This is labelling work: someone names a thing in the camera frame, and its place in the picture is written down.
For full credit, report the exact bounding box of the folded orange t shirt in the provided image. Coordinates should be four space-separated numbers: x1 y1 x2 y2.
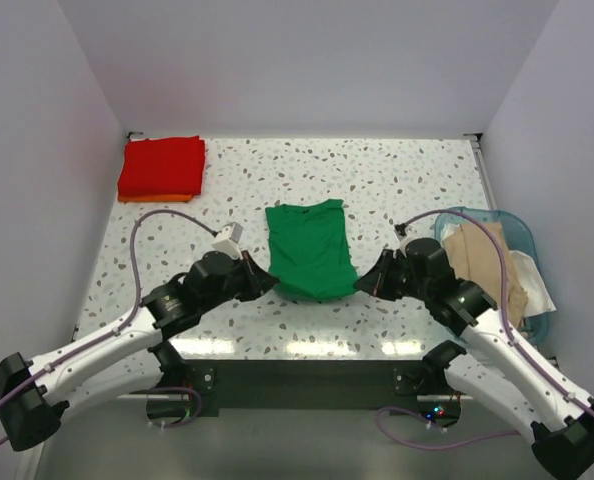
117 194 193 203

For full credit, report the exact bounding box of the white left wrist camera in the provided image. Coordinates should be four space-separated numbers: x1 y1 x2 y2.
212 222 243 260

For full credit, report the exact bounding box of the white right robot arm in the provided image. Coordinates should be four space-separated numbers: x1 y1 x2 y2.
355 238 594 479

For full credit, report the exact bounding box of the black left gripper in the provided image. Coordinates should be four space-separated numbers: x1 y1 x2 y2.
201 250 278 313

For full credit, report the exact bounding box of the white t shirt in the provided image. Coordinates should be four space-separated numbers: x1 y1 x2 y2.
441 222 556 327

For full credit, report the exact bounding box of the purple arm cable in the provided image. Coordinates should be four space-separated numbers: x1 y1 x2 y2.
376 209 594 459
0 208 218 451

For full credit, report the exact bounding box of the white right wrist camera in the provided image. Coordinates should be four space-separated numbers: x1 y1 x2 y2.
394 222 414 253

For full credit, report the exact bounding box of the clear blue plastic bin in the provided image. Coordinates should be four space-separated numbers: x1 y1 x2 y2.
452 206 556 345

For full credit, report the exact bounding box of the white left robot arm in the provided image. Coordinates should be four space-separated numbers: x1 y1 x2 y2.
0 251 278 452

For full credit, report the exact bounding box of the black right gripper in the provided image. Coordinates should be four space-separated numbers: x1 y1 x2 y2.
354 248 430 301

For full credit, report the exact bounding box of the folded red t shirt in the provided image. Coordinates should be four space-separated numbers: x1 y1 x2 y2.
117 136 206 197

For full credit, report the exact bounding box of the green t shirt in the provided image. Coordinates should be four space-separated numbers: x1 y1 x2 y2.
265 199 358 301

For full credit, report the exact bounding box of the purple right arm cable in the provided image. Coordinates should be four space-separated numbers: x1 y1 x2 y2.
376 209 594 459

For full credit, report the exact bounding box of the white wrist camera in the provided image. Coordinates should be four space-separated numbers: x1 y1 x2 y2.
212 222 243 260
394 222 414 253

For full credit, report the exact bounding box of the beige t shirt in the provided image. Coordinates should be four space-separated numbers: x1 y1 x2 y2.
442 222 528 330

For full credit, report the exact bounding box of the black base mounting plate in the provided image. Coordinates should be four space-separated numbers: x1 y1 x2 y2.
126 357 471 431

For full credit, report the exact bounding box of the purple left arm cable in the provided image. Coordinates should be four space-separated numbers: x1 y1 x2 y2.
0 208 218 451

